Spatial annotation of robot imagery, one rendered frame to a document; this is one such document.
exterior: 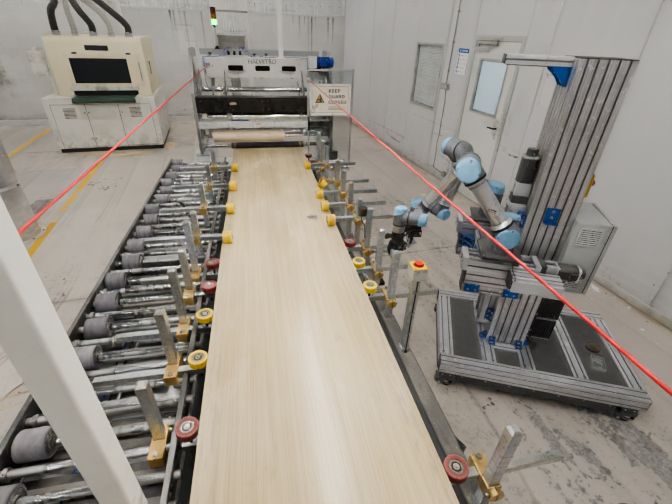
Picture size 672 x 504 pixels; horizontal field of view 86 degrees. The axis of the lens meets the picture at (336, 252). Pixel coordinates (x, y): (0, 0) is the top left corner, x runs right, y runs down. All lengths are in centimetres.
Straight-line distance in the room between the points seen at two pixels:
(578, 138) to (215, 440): 214
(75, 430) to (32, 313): 23
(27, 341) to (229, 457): 92
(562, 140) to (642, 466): 193
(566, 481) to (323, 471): 168
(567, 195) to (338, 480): 185
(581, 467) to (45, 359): 265
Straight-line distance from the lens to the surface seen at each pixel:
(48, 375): 64
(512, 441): 128
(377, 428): 144
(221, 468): 139
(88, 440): 75
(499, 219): 204
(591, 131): 231
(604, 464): 289
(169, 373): 172
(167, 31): 1057
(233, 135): 443
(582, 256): 255
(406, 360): 193
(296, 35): 1077
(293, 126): 442
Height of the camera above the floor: 210
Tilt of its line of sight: 31 degrees down
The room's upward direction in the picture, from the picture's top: 2 degrees clockwise
